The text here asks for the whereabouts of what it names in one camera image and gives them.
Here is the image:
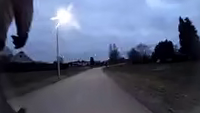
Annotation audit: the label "low distant buildings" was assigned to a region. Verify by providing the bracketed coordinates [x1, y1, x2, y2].
[67, 55, 103, 68]

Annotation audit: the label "grey asphalt path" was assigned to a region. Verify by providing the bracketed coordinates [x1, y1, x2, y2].
[0, 62, 159, 113]

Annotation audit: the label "street lamp pole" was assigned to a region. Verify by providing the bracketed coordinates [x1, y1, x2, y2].
[49, 7, 77, 80]

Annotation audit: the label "row of dark trees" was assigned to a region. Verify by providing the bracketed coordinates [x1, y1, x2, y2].
[106, 38, 180, 67]

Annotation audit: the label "dark grass field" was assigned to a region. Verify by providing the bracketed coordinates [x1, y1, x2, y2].
[101, 57, 200, 113]

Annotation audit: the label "dark hedge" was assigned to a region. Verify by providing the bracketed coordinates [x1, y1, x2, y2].
[1, 57, 70, 75]

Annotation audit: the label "dark grass verge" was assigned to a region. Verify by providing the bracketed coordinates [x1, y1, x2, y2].
[2, 65, 94, 100]

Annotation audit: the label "house with pitched roof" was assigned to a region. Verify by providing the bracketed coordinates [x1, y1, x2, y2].
[9, 50, 34, 64]

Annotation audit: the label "tall dark tree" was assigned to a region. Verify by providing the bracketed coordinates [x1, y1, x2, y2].
[177, 14, 200, 62]

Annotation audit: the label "person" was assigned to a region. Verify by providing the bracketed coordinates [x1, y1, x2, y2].
[0, 0, 41, 113]

